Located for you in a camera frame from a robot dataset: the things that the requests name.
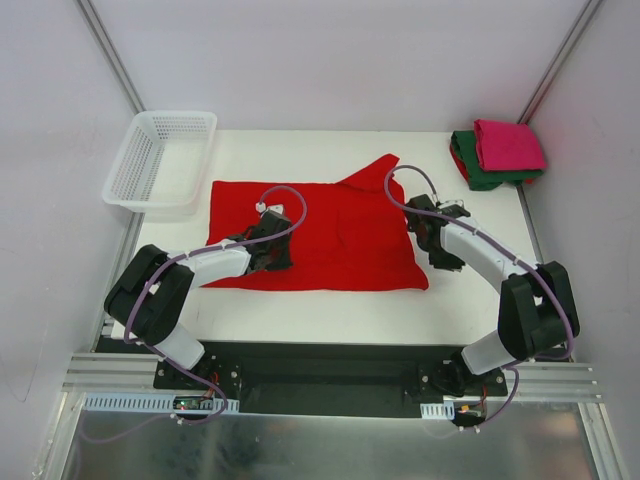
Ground cable duct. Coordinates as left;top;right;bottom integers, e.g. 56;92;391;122
84;393;240;416
420;401;455;421

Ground red folded t-shirt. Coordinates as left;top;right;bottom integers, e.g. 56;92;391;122
449;145;469;182

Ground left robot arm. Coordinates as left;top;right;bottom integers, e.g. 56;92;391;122
104;204;293;389

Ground purple cable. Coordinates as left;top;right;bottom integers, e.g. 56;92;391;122
384;164;575;436
79;185;308;444

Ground left cable duct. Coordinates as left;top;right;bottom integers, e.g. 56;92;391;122
84;393;240;416

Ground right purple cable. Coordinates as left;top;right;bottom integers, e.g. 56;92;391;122
384;164;575;436

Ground white plastic basket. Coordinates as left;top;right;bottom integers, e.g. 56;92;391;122
102;110;218;216

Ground green folded t-shirt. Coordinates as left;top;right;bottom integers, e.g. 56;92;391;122
450;130;544;191

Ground right cable duct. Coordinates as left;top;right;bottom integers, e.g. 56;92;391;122
420;401;455;421

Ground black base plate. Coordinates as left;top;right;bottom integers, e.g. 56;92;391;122
152;338;508;416

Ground red t-shirt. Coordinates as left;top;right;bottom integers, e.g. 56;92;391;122
449;145;469;182
208;154;429;292

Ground pink folded t-shirt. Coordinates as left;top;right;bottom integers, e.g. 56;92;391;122
473;119;547;172

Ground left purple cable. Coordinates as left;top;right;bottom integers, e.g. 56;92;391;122
79;185;308;444

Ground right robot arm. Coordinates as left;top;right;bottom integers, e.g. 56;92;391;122
405;194;580;397

